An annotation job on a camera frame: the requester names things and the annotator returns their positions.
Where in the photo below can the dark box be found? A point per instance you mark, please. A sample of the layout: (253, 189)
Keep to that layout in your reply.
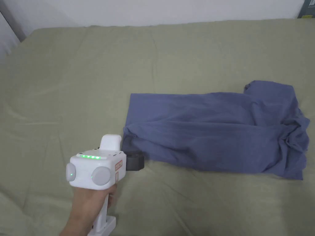
(307, 8)

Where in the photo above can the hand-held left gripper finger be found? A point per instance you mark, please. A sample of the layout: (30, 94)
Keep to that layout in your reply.
(128, 145)

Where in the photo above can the bed with pale green sheet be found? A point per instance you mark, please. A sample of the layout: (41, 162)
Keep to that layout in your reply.
(73, 86)

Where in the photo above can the dark blue shirt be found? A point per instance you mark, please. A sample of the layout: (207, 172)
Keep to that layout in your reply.
(216, 132)

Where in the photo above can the person's left hand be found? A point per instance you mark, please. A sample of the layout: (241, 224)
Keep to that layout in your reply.
(88, 201)

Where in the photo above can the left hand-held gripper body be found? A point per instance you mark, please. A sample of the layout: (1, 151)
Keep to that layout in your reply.
(86, 169)

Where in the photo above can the person's left forearm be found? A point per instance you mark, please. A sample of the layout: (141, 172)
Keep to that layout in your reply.
(77, 227)

